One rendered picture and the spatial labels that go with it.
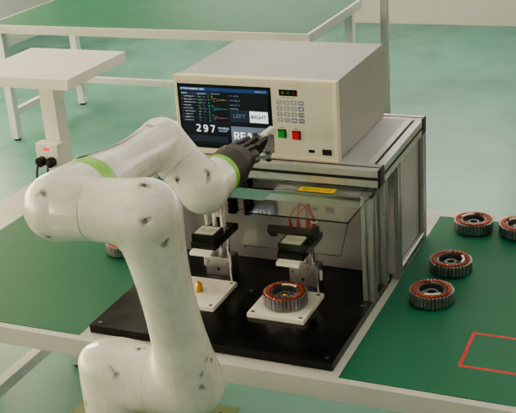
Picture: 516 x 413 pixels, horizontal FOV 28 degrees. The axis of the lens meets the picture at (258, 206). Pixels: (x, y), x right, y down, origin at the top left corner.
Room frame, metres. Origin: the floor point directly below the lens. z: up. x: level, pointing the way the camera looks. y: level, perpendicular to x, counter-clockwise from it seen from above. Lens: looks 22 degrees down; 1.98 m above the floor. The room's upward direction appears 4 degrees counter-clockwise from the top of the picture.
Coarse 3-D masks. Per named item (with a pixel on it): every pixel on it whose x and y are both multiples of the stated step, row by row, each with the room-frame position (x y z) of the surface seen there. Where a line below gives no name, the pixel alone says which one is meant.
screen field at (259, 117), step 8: (232, 112) 2.47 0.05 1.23; (240, 112) 2.46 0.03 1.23; (248, 112) 2.45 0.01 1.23; (256, 112) 2.44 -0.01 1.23; (264, 112) 2.43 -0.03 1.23; (232, 120) 2.47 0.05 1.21; (240, 120) 2.46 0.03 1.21; (248, 120) 2.45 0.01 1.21; (256, 120) 2.44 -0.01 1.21; (264, 120) 2.43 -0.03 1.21
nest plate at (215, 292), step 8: (192, 280) 2.45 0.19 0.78; (200, 280) 2.44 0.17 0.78; (208, 280) 2.44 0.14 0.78; (216, 280) 2.44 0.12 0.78; (224, 280) 2.43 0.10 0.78; (208, 288) 2.39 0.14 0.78; (216, 288) 2.39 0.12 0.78; (224, 288) 2.38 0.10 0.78; (232, 288) 2.39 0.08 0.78; (200, 296) 2.35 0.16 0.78; (208, 296) 2.35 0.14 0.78; (216, 296) 2.35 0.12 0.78; (224, 296) 2.35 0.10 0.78; (200, 304) 2.31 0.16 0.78; (208, 304) 2.30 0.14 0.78; (216, 304) 2.30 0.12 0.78
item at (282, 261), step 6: (282, 252) 2.33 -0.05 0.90; (288, 252) 2.32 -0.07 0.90; (294, 252) 2.32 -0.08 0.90; (300, 252) 2.31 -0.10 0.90; (306, 252) 2.33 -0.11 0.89; (282, 258) 2.33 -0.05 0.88; (288, 258) 2.32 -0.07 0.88; (294, 258) 2.32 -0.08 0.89; (300, 258) 2.31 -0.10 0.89; (306, 258) 2.41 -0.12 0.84; (312, 258) 2.40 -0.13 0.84; (276, 264) 2.31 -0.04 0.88; (282, 264) 2.31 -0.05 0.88; (288, 264) 2.30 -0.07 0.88; (294, 264) 2.29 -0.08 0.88; (300, 264) 2.30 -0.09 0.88; (312, 264) 2.40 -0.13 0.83
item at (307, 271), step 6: (306, 264) 2.41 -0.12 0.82; (294, 270) 2.40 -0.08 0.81; (300, 270) 2.39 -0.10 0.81; (306, 270) 2.39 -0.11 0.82; (312, 270) 2.38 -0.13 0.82; (294, 276) 2.40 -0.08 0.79; (300, 276) 2.39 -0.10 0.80; (306, 276) 2.39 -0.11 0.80; (312, 276) 2.38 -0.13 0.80; (300, 282) 2.39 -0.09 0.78; (306, 282) 2.39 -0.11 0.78; (312, 282) 2.38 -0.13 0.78
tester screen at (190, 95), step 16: (192, 96) 2.51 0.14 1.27; (208, 96) 2.49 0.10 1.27; (224, 96) 2.48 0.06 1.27; (240, 96) 2.46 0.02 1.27; (256, 96) 2.44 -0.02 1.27; (192, 112) 2.51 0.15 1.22; (208, 112) 2.50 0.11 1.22; (224, 112) 2.48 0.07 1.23; (192, 128) 2.52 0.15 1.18; (224, 128) 2.48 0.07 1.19; (208, 144) 2.50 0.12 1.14; (224, 144) 2.48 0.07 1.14
